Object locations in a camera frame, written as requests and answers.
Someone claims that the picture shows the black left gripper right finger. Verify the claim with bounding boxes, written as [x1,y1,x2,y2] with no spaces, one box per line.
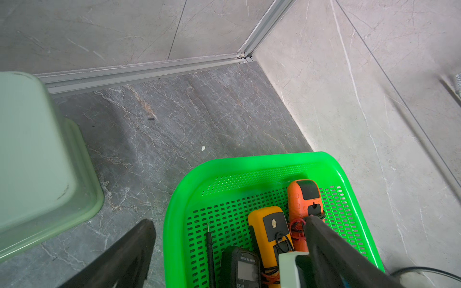
[305,216,402,288]

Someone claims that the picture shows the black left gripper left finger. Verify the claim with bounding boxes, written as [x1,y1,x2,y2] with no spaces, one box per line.
[61,219,156,288]

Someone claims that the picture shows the orange multimeter with black leads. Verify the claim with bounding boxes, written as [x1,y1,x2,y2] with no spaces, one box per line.
[287,180,325,252]

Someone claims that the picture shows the yellow multimeter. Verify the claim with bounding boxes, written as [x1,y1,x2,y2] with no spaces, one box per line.
[248,206,295,288]

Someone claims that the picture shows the small black multimeter red leads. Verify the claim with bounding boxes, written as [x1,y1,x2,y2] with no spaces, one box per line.
[205,224,262,288]

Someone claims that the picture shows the green plastic basket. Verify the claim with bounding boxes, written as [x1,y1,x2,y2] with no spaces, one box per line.
[163,152,383,288]

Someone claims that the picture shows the pale green plastic bin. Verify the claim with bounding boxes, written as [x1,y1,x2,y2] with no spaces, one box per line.
[1,72,104,261]

